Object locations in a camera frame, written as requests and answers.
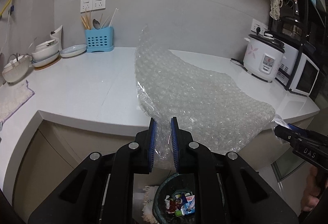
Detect black kitchen rack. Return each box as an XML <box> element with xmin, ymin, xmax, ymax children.
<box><xmin>269</xmin><ymin>0</ymin><xmax>327</xmax><ymax>76</ymax></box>

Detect white microwave oven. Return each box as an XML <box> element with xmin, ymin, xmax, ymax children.
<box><xmin>276</xmin><ymin>44</ymin><xmax>319</xmax><ymax>96</ymax></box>

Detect white pitcher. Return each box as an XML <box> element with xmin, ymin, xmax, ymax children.
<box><xmin>50</xmin><ymin>25</ymin><xmax>63</xmax><ymax>51</ymax></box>

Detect clear bubble wrap sheet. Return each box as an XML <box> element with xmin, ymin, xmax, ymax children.
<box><xmin>134</xmin><ymin>27</ymin><xmax>275</xmax><ymax>170</ymax></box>

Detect blue utensil holder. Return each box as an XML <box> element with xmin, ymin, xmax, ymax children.
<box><xmin>84</xmin><ymin>26</ymin><xmax>114</xmax><ymax>53</ymax></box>

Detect light blue plate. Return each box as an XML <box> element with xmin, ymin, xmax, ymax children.
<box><xmin>60</xmin><ymin>44</ymin><xmax>87</xmax><ymax>58</ymax></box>

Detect blue white milk carton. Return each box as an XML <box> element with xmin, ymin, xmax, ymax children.
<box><xmin>182</xmin><ymin>195</ymin><xmax>195</xmax><ymax>215</ymax></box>

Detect white wall socket right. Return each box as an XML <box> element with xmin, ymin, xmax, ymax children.
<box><xmin>251</xmin><ymin>19</ymin><xmax>268</xmax><ymax>35</ymax></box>

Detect hanging white mesh cloth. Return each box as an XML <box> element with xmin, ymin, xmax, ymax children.
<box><xmin>269</xmin><ymin>0</ymin><xmax>283</xmax><ymax>20</ymax></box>

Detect white double wall socket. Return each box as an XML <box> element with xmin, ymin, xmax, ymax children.
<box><xmin>80</xmin><ymin>0</ymin><xmax>106</xmax><ymax>13</ymax></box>

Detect right hand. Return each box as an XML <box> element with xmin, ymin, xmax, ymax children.
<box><xmin>301</xmin><ymin>166</ymin><xmax>321</xmax><ymax>212</ymax></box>

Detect green mesh trash bin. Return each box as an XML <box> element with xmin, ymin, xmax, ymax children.
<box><xmin>152</xmin><ymin>174</ymin><xmax>195</xmax><ymax>223</ymax></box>

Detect white dish cloth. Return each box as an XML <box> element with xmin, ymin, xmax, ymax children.
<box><xmin>0</xmin><ymin>80</ymin><xmax>35</xmax><ymax>129</ymax></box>

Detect white mop head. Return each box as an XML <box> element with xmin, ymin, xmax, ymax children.
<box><xmin>142</xmin><ymin>186</ymin><xmax>158</xmax><ymax>223</ymax></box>

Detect white rice cooker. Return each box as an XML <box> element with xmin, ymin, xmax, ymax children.
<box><xmin>243</xmin><ymin>33</ymin><xmax>285</xmax><ymax>82</ymax></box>

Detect white stacked bowls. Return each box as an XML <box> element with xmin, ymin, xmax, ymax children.
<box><xmin>32</xmin><ymin>39</ymin><xmax>59</xmax><ymax>69</ymax></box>

